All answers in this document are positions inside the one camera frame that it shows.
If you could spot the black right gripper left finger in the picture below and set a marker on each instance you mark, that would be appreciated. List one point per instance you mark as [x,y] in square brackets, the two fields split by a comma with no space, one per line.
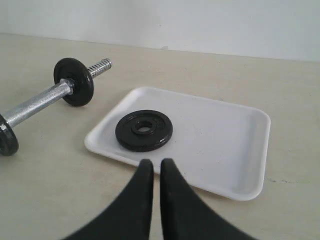
[129,216]

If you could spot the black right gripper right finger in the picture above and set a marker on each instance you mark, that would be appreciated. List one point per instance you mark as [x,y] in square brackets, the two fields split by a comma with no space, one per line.
[184,216]

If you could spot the black weight plate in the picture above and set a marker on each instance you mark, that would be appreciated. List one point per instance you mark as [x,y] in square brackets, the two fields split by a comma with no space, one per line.
[144,130]
[9,144]
[81,80]

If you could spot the chrome dumbbell bar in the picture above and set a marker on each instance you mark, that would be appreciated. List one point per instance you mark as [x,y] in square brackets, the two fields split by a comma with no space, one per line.
[25,110]

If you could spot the white plastic tray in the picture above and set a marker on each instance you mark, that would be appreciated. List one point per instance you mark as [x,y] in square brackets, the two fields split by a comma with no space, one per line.
[219,147]

